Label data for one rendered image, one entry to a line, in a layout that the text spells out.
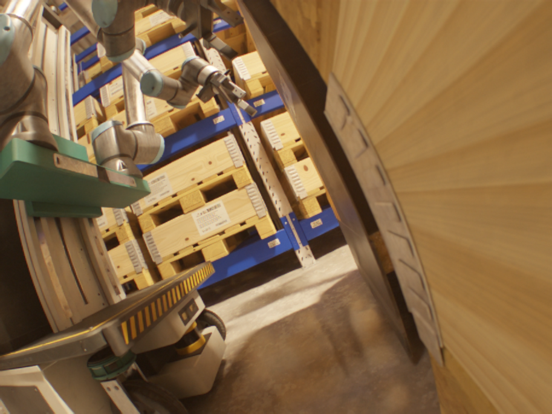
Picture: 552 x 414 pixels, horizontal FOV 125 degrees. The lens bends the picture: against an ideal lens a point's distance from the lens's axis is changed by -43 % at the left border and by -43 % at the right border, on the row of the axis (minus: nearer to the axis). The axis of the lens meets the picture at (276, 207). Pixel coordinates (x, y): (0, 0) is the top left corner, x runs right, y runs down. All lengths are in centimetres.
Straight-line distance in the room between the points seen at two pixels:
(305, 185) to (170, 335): 121
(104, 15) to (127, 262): 148
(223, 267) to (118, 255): 73
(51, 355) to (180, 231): 126
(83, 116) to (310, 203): 186
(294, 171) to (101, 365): 139
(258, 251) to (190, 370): 111
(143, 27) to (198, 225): 176
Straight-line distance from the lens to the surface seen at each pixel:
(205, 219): 157
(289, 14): 21
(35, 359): 59
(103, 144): 105
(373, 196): 19
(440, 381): 26
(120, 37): 73
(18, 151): 60
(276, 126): 164
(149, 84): 95
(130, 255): 177
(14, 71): 66
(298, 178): 155
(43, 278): 76
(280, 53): 52
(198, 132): 176
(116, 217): 182
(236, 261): 162
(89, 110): 223
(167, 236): 165
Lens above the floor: 37
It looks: 2 degrees up
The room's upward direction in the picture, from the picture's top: 25 degrees counter-clockwise
